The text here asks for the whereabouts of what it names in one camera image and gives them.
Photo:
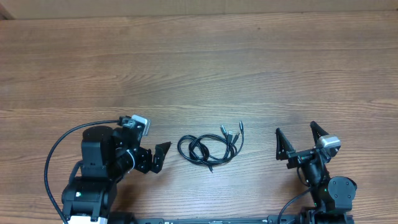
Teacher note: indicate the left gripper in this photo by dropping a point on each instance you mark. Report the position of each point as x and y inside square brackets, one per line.
[143, 165]

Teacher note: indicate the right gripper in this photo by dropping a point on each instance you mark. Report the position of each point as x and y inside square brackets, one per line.
[284, 150]

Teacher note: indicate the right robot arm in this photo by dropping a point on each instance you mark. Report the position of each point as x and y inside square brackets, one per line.
[332, 196]

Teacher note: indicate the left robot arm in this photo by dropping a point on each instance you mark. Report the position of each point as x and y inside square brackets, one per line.
[108, 154]

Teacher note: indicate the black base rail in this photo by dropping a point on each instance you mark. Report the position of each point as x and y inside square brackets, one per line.
[271, 219]

